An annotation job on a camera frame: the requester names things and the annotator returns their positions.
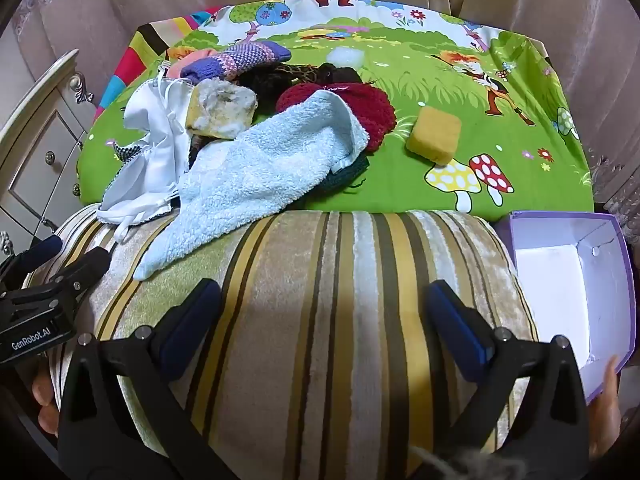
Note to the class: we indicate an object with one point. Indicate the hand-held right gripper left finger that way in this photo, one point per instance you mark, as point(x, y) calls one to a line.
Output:
point(192, 327)

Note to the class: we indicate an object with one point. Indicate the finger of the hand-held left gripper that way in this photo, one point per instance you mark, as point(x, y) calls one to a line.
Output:
point(42, 250)
point(85, 267)

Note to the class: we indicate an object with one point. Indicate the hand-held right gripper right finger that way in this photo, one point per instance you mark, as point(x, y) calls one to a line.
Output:
point(460, 332)

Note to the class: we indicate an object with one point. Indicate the purple cardboard box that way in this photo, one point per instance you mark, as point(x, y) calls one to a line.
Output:
point(575, 280)

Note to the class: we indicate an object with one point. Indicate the white cloth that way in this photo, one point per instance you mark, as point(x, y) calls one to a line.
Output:
point(150, 130)

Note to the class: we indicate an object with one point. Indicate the light blue towel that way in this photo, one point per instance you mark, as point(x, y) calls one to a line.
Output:
point(270, 165)

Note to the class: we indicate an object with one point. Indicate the dark green knit cloth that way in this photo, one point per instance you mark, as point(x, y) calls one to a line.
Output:
point(350, 172)

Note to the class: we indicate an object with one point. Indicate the worn yellow sponge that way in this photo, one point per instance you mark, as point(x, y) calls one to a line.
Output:
point(220, 110)

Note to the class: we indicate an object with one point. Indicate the pink cloth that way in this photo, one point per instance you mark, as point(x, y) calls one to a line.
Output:
point(192, 57)

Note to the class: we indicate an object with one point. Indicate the dark red knit hat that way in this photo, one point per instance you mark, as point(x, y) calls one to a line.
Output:
point(372, 110)

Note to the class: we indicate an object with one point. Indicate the purple striped knit cloth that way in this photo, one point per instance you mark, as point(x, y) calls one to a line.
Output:
point(240, 57)

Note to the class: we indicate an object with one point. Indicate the black leopard plush toy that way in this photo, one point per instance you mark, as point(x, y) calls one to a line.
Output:
point(300, 77)

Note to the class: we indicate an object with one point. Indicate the person's left hand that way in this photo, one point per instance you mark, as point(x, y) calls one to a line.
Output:
point(44, 395)

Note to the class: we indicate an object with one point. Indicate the cream nightstand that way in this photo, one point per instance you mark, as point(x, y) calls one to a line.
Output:
point(35, 160)

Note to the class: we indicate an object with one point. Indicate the striped velvet cushion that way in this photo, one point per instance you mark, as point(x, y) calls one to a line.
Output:
point(320, 335)

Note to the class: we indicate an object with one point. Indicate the plain mauve curtain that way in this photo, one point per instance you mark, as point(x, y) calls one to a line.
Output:
point(75, 30)

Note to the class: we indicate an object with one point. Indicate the green cartoon printed bedsheet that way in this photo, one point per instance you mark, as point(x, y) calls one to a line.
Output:
point(425, 85)

